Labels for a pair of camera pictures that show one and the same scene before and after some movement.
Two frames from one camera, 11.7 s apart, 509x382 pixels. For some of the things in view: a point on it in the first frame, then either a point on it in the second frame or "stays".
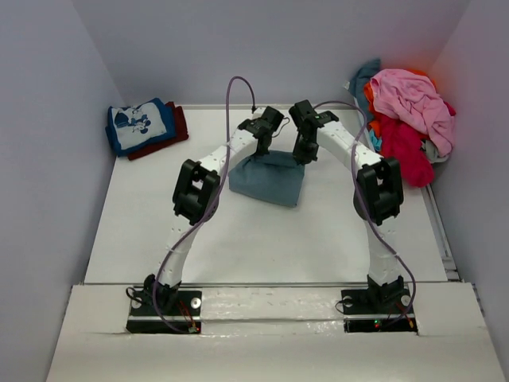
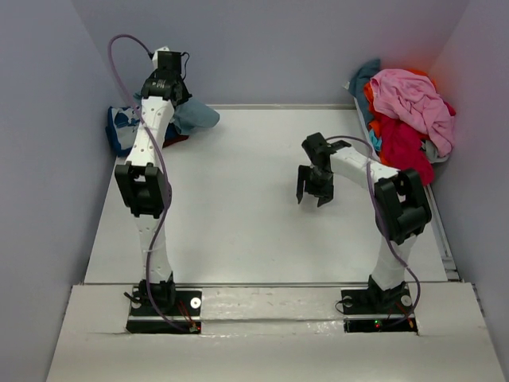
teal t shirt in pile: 357,85 stays
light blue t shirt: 377,142 stays
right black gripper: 301,153 to 325,193
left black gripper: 261,152 to 184,94
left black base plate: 165,311 stays
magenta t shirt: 402,141 stays
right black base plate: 378,310 stays
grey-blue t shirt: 276,177 to 190,114
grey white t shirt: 430,150 stays
